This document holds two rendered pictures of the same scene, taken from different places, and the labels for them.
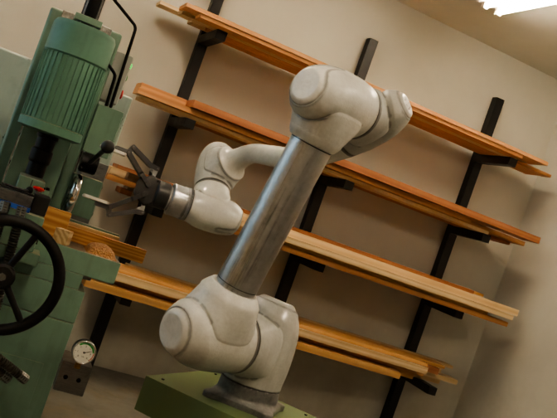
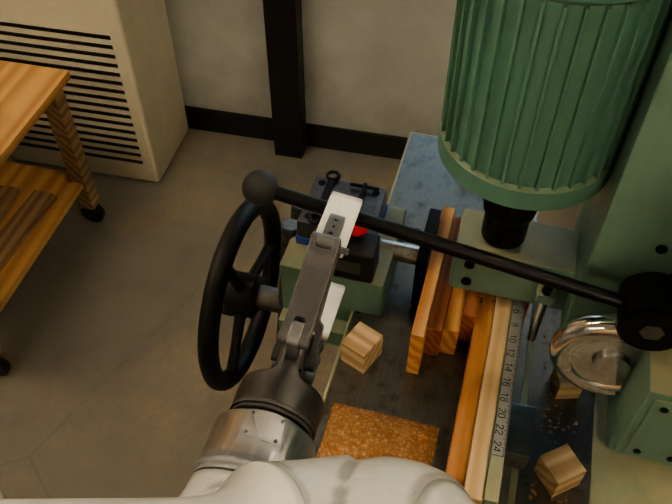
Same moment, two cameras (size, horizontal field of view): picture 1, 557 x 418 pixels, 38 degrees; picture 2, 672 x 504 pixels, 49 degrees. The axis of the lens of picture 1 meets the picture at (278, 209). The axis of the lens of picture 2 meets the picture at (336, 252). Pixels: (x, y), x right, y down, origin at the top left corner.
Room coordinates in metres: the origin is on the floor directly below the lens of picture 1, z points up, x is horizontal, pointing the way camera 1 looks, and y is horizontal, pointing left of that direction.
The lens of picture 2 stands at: (2.42, 0.08, 1.67)
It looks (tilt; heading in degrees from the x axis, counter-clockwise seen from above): 49 degrees down; 123
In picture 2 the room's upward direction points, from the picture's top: straight up
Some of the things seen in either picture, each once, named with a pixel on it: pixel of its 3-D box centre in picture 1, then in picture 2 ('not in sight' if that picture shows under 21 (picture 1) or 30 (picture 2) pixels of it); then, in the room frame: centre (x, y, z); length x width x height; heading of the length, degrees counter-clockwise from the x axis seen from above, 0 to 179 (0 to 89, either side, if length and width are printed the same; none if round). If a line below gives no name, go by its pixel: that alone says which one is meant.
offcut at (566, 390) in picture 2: not in sight; (566, 381); (2.39, 0.68, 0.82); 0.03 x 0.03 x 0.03; 35
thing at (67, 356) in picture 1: (72, 372); not in sight; (2.21, 0.37, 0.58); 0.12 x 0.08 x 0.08; 18
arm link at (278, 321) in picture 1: (262, 339); not in sight; (2.05, -0.07, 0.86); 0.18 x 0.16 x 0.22; 138
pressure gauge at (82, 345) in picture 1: (82, 354); not in sight; (2.14, 0.35, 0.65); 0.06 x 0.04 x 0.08; 108
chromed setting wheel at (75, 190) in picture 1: (72, 193); (611, 355); (2.42, 0.59, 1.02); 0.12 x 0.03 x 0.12; 18
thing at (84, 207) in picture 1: (82, 196); (666, 394); (2.48, 0.57, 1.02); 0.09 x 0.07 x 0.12; 108
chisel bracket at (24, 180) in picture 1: (28, 191); (513, 263); (2.28, 0.67, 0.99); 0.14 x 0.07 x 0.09; 18
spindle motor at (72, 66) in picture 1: (67, 81); (556, 18); (2.26, 0.67, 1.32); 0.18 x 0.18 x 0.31
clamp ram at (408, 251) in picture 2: not in sight; (403, 252); (2.14, 0.65, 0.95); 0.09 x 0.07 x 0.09; 108
